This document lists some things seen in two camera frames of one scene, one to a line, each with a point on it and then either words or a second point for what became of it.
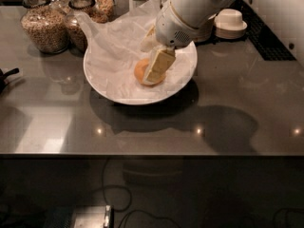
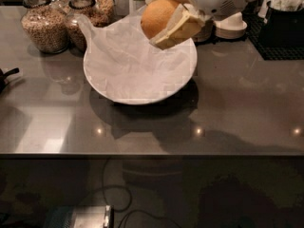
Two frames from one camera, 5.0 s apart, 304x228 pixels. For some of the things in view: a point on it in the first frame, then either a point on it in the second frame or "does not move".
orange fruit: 139,71 to 156,15
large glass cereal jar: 44,25 does not move
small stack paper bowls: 229,24 does not move
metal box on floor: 100,216 does not move
